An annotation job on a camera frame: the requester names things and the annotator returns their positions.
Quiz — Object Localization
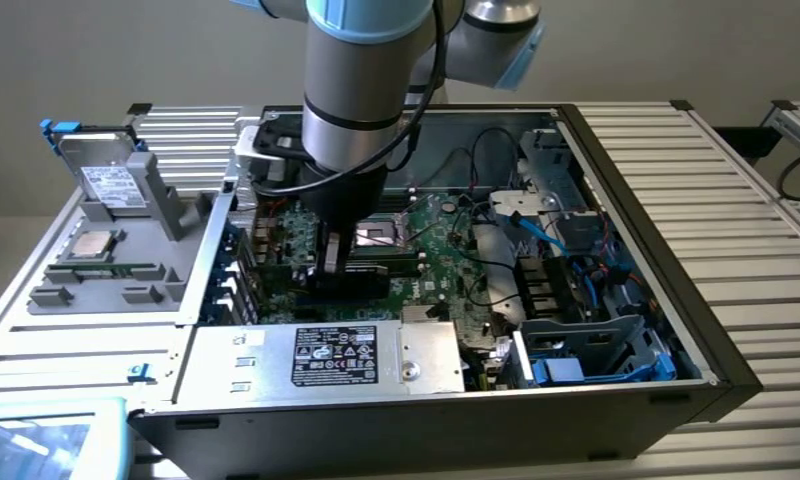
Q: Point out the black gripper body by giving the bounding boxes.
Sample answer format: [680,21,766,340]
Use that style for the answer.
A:
[297,158,389,235]

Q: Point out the black graphics card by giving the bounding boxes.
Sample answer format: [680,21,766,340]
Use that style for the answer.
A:
[304,265,393,308]

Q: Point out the CPU socket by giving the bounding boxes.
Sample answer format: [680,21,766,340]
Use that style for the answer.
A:
[351,213,416,252]

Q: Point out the RAM slot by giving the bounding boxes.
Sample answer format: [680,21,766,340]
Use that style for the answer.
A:
[343,249,420,277]

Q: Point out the green motherboard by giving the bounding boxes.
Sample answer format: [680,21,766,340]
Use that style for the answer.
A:
[251,192,510,352]

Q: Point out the metal expansion slot brackets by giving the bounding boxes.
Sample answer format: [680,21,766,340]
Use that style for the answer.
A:
[201,222,263,327]

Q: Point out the small silver chipset heatsink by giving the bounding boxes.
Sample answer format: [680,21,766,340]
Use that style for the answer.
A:
[401,303,452,325]

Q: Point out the silver power supply unit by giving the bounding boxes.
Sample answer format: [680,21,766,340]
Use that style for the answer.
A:
[171,321,469,402]

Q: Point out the white plastic latch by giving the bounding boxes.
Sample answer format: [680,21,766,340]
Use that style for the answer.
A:
[488,188,556,217]

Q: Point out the grey plastic parts rack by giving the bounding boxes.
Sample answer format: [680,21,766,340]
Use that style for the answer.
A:
[28,151,223,317]

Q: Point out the black case fan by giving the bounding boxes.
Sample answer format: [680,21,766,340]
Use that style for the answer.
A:
[511,254,592,324]

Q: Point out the grey metal disk bay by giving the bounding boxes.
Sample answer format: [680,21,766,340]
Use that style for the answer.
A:
[516,127,616,251]

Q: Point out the green RAM stick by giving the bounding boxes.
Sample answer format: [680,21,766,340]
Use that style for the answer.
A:
[44,263,140,282]

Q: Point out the silver CPU chip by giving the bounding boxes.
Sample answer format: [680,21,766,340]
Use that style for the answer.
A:
[64,231,120,263]

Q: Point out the silver hard disk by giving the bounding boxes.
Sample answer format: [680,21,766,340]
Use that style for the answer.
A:
[54,130,153,210]

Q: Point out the blue plastic clip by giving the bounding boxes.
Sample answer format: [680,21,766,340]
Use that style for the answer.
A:
[124,361,157,386]
[37,117,83,152]

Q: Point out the open black PC case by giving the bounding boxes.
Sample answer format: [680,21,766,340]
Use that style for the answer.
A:
[127,102,763,464]

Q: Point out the grey drive cage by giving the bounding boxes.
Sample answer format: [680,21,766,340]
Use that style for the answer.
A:
[518,313,644,381]

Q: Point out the blue plastic disk caddy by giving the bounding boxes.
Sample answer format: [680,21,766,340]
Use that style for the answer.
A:
[528,349,680,387]

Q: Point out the silver metal side panel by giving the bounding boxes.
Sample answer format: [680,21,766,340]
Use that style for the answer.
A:
[0,103,245,404]

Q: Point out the teal-framed device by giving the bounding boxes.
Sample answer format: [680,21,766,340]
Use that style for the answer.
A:
[0,396,140,480]

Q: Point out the wrist camera on silver bracket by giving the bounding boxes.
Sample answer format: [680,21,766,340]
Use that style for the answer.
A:
[233,118,309,187]

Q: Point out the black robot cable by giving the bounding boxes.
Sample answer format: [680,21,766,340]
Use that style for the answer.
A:
[251,0,452,196]

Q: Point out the thin black wire loop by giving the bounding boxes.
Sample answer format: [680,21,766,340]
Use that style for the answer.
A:
[467,126,530,194]

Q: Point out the blue data wire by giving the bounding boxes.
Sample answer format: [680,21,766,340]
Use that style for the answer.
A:
[508,210,570,257]

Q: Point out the blue and black wire bundle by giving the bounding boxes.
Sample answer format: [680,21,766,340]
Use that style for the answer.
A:
[564,253,632,309]

